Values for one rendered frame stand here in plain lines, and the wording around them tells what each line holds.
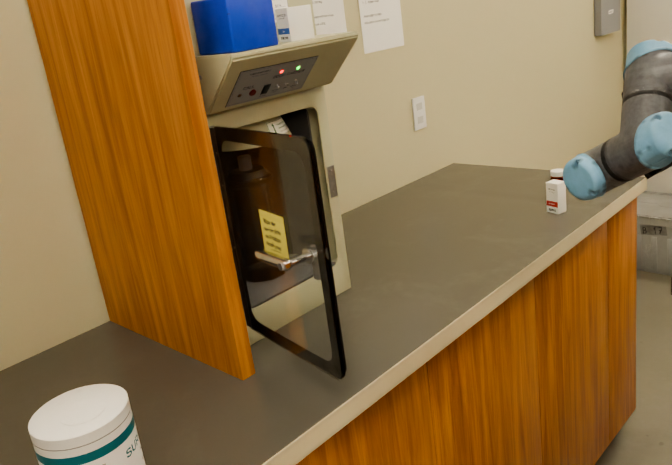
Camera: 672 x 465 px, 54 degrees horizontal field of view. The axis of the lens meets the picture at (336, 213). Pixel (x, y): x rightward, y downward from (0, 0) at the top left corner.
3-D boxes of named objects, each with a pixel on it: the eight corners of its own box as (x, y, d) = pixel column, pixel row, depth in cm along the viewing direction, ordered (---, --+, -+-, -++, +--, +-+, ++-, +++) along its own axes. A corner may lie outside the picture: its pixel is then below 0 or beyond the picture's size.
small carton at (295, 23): (279, 42, 126) (274, 9, 124) (302, 38, 128) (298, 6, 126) (291, 41, 122) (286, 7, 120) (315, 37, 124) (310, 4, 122)
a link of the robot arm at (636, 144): (655, 81, 99) (603, 112, 108) (651, 146, 94) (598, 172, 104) (696, 101, 100) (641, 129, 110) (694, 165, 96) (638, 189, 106)
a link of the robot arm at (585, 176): (609, 194, 104) (573, 210, 111) (652, 170, 108) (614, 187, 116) (584, 150, 105) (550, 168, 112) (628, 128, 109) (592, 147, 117)
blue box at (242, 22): (199, 55, 115) (189, 2, 113) (243, 48, 122) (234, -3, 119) (235, 53, 109) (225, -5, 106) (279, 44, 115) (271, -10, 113)
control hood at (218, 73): (199, 115, 118) (188, 57, 115) (324, 83, 139) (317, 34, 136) (239, 115, 110) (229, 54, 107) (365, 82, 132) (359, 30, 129)
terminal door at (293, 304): (251, 325, 130) (213, 124, 118) (347, 381, 106) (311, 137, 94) (247, 327, 129) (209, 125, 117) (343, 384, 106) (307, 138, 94)
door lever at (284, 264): (281, 252, 110) (279, 237, 109) (314, 265, 102) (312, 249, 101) (253, 263, 107) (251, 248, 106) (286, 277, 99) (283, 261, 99)
